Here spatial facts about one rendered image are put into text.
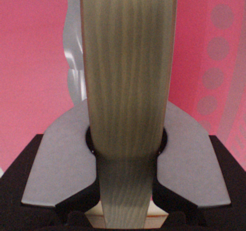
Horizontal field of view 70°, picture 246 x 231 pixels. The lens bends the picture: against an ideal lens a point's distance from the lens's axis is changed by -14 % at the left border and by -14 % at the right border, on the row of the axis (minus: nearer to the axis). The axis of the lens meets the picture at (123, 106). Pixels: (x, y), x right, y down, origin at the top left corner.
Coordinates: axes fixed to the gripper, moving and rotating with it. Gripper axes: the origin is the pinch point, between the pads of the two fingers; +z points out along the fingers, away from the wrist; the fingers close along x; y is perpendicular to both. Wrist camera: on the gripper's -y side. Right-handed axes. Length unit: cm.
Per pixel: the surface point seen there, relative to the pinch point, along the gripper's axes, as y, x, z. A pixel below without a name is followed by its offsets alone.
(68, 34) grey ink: -3.2, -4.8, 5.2
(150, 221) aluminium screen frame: 25.3, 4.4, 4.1
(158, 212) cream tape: 24.2, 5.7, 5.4
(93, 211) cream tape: 23.9, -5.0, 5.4
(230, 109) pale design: 3.9, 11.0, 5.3
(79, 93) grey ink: 2.1, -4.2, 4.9
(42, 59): -1.1, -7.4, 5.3
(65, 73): 0.3, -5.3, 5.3
